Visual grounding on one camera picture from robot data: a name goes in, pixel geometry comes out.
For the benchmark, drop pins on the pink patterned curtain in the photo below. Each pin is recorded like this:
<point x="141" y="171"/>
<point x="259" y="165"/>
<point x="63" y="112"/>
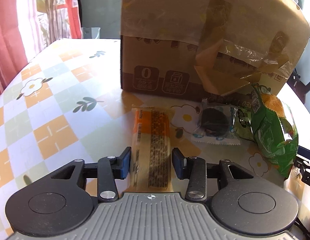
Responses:
<point x="29" y="26"/>

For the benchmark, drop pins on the yellow cake bar packet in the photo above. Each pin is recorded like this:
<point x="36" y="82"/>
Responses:
<point x="150" y="162"/>

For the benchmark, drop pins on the small green candy packet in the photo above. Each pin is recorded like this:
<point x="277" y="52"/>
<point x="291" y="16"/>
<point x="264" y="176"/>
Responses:
<point x="242" y="125"/>

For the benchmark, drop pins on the brown cardboard box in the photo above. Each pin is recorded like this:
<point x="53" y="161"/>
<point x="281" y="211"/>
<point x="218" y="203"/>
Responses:
<point x="214" y="49"/>

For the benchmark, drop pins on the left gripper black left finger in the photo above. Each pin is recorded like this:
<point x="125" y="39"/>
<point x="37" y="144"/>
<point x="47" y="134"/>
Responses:
<point x="106" y="171"/>

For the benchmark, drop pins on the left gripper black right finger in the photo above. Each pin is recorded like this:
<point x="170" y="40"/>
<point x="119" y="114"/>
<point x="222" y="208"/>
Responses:
<point x="197" y="171"/>

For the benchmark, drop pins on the green chip bag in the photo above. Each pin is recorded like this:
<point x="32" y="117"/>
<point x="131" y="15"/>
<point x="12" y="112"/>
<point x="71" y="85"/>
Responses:
<point x="274" y="129"/>

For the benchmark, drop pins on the blue cookie packet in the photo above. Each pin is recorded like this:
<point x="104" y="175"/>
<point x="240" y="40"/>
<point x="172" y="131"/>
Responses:
<point x="216" y="124"/>

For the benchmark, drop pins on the floral checkered tablecloth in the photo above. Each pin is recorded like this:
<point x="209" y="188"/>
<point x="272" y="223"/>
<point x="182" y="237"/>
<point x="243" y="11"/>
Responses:
<point x="68" y="104"/>

